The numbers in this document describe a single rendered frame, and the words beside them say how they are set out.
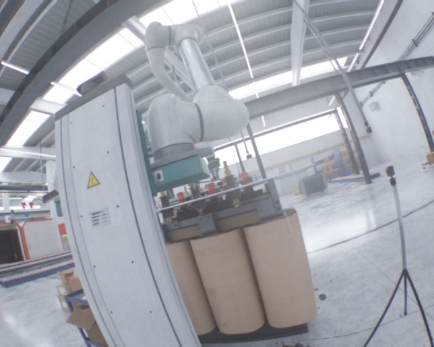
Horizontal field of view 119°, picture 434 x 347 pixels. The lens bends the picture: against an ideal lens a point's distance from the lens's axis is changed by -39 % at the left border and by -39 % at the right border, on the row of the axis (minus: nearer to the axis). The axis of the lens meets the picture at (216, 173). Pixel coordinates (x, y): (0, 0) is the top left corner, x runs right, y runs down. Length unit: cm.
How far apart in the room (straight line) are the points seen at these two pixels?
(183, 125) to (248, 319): 149
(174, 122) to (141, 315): 63
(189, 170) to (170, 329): 50
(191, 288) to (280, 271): 73
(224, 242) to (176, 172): 95
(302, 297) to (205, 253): 79
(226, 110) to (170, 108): 20
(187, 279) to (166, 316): 112
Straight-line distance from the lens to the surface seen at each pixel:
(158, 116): 72
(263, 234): 144
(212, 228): 154
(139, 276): 63
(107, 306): 77
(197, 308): 186
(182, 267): 172
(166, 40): 118
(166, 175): 66
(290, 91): 1025
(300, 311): 170
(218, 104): 77
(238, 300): 167
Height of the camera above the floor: 130
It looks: 8 degrees up
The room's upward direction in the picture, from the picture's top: 16 degrees counter-clockwise
